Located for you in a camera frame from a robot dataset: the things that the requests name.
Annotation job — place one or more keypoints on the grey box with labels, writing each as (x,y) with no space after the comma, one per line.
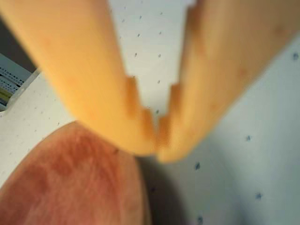
(9,79)

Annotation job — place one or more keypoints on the brown wooden bowl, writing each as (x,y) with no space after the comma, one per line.
(70,187)

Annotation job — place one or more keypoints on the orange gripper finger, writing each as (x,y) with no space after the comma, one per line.
(77,65)
(222,58)

